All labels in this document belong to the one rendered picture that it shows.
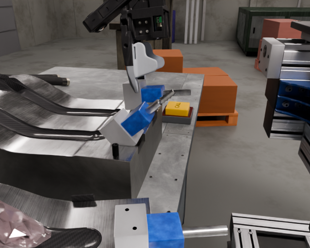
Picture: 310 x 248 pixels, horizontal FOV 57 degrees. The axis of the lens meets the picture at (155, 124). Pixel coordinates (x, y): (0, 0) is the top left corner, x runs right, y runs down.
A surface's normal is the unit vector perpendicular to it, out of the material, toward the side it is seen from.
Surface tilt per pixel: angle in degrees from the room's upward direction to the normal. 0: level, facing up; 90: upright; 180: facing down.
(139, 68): 72
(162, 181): 0
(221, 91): 90
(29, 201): 29
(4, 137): 23
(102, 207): 0
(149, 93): 83
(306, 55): 90
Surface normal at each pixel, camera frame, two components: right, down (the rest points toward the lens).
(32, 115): 0.40, -0.80
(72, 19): -0.16, 0.40
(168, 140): 0.00, -0.91
